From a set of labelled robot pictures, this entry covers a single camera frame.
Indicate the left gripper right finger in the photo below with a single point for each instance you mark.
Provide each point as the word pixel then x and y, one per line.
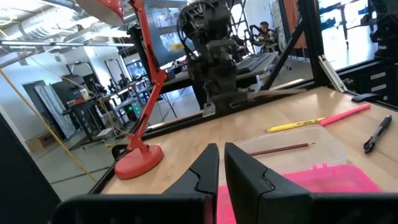
pixel 248 186

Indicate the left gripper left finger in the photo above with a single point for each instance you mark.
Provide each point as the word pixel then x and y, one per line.
pixel 202 177

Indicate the brown wooden pencil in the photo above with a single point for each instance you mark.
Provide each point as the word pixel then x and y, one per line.
pixel 280 149

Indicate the clear plastic box tray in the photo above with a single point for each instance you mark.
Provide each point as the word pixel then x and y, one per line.
pixel 311 161

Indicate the yellow highlighter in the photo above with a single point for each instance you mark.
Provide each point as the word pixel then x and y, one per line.
pixel 292 125

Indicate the pink perforated box lid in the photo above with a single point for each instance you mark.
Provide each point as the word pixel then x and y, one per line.
pixel 335 180

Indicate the pink highlighter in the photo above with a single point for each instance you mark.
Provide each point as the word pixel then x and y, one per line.
pixel 345 114

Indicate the black pen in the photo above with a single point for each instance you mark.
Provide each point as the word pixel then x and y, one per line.
pixel 377 133

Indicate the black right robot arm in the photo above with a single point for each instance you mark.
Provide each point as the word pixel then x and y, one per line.
pixel 217 71

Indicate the cardboard box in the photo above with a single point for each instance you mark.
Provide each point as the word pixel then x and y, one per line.
pixel 38 143

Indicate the red desk lamp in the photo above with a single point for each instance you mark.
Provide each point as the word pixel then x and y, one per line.
pixel 140 161

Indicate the person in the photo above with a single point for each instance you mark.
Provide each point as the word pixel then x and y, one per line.
pixel 124 81
pixel 267 35

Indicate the backlit black keyboard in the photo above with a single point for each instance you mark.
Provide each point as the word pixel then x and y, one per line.
pixel 253 62

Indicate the grey keyboard desk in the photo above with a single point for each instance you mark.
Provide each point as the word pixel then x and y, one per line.
pixel 270 63

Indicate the cluttered black workbench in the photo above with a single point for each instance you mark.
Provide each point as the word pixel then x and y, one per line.
pixel 81 105

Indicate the large display screen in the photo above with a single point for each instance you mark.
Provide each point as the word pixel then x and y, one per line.
pixel 168 40

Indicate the black drawer cabinet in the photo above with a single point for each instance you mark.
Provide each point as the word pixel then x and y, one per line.
pixel 379 84

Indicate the black upright panel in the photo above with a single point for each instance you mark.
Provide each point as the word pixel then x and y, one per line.
pixel 18 186

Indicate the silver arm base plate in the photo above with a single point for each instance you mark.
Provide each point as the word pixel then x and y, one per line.
pixel 209 110

